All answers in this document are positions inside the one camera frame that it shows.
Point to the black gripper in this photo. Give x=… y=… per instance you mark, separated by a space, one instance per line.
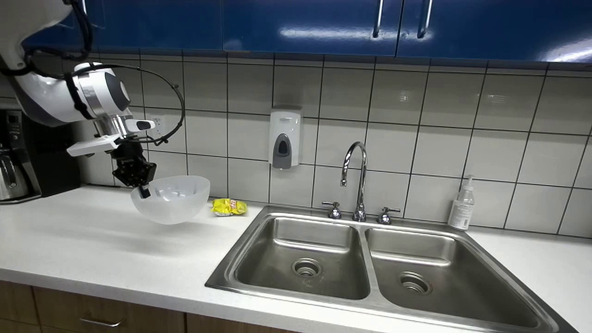
x=132 y=168

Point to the translucent white plastic bowl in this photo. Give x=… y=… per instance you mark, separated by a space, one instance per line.
x=175 y=199

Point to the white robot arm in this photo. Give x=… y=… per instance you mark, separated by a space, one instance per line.
x=57 y=88

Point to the stainless steel double sink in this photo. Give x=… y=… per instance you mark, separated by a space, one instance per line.
x=430 y=275

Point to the yellow sponge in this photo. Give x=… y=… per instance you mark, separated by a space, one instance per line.
x=229 y=208

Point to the black coffee machine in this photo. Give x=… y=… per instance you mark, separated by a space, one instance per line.
x=34 y=160

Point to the wooden lower cabinet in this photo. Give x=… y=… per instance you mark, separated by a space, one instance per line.
x=29 y=310

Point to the clear pump soap bottle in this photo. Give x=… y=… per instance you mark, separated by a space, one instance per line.
x=464 y=207

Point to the blue upper cabinet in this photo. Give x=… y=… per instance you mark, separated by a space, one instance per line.
x=462 y=31

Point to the white wall soap dispenser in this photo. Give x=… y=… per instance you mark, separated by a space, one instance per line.
x=286 y=133

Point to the silver cabinet handle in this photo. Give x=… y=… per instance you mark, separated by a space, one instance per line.
x=425 y=20
x=379 y=23

